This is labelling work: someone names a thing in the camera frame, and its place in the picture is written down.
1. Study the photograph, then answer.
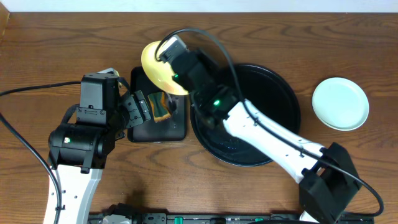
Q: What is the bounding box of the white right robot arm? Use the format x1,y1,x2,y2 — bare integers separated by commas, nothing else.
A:
160,49,364,223

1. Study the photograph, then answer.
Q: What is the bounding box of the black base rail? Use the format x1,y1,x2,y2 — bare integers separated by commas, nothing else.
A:
88,202,376,224

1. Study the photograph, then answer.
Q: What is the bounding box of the green and orange sponge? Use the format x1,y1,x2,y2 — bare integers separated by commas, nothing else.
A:
147,92,171,123

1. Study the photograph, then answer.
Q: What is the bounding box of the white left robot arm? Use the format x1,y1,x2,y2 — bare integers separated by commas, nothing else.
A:
44,90,150,223

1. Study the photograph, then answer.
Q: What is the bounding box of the black round tray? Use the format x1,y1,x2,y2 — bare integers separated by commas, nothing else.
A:
190,63,301,167

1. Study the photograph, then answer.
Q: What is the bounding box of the black rectangular tray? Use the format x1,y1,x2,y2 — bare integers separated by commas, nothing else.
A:
127,67,187,142

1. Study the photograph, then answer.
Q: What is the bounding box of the yellow plate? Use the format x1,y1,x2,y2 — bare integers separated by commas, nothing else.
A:
141,41,188,96

